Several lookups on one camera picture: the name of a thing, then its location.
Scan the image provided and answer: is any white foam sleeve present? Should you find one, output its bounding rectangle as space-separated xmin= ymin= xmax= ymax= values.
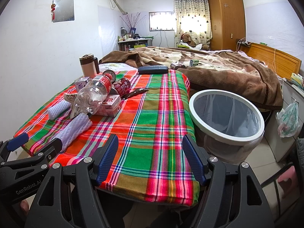
xmin=47 ymin=100 xmax=71 ymax=120
xmin=54 ymin=113 xmax=93 ymax=153

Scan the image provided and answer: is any clear plastic water bottle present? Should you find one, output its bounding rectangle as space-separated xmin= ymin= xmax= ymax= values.
xmin=74 ymin=74 xmax=112 ymax=115

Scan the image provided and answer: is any purple milk carton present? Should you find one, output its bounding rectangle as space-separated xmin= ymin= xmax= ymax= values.
xmin=74 ymin=77 xmax=91 ymax=92

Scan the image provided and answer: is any red white cigarette box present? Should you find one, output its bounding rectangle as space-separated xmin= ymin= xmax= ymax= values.
xmin=95 ymin=95 xmax=122 ymax=117

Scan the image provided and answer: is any silver top tin can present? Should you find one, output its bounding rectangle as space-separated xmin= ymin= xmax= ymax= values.
xmin=103 ymin=70 xmax=116 ymax=83

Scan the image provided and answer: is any red drink can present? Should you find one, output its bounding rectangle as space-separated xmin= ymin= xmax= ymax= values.
xmin=110 ymin=77 xmax=131 ymax=97

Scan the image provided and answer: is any white round trash bin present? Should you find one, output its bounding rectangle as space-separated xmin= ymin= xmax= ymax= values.
xmin=189 ymin=89 xmax=265 ymax=165

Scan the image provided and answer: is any plaid tablecloth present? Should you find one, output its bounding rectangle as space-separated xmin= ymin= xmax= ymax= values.
xmin=13 ymin=69 xmax=200 ymax=207

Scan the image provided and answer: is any white plastic bag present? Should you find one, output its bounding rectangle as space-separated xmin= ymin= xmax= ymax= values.
xmin=276 ymin=102 xmax=300 ymax=138

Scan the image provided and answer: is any brown beige thermos mug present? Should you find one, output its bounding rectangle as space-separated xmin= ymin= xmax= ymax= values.
xmin=79 ymin=54 xmax=99 ymax=79

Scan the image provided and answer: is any dark folded knife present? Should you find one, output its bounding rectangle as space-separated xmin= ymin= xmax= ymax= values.
xmin=121 ymin=88 xmax=149 ymax=100

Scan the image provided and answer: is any white floral pillow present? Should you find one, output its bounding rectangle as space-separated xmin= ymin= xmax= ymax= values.
xmin=98 ymin=63 xmax=137 ymax=73

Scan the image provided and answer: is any brown bed blanket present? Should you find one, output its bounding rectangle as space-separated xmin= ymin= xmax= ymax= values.
xmin=100 ymin=46 xmax=283 ymax=110

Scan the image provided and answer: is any dark blue glasses case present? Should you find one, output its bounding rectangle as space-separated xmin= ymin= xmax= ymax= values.
xmin=138 ymin=65 xmax=169 ymax=75

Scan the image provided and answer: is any cluttered shelf desk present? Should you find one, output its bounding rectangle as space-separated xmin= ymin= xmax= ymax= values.
xmin=117 ymin=27 xmax=154 ymax=51

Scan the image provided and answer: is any green small box on bed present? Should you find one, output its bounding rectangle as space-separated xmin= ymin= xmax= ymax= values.
xmin=189 ymin=59 xmax=200 ymax=67

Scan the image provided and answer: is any wooden headboard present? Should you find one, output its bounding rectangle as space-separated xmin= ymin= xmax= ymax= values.
xmin=240 ymin=43 xmax=301 ymax=79

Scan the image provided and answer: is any teddy bear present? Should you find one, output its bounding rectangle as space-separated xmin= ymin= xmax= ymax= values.
xmin=181 ymin=33 xmax=196 ymax=47

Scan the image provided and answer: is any wooden wardrobe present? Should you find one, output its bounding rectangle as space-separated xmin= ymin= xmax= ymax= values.
xmin=208 ymin=0 xmax=246 ymax=51

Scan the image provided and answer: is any patterned window curtain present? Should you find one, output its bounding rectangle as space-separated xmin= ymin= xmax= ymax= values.
xmin=174 ymin=0 xmax=212 ymax=47

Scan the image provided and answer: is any wall mirror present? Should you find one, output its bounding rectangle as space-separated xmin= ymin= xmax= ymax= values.
xmin=51 ymin=0 xmax=75 ymax=23

